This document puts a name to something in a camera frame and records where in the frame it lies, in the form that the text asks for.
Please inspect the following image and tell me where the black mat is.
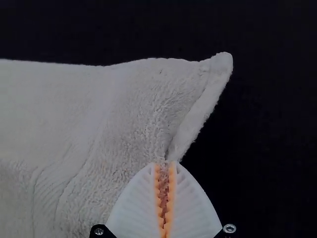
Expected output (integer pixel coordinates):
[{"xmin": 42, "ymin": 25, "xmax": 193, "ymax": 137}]
[{"xmin": 0, "ymin": 0, "xmax": 317, "ymax": 238}]

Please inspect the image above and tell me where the pale towel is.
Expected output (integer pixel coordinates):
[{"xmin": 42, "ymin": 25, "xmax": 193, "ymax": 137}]
[{"xmin": 0, "ymin": 51, "xmax": 234, "ymax": 238}]

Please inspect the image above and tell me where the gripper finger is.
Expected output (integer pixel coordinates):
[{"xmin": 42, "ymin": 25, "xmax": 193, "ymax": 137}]
[
  {"xmin": 90, "ymin": 163, "xmax": 166, "ymax": 238},
  {"xmin": 166, "ymin": 160, "xmax": 238, "ymax": 238}
]

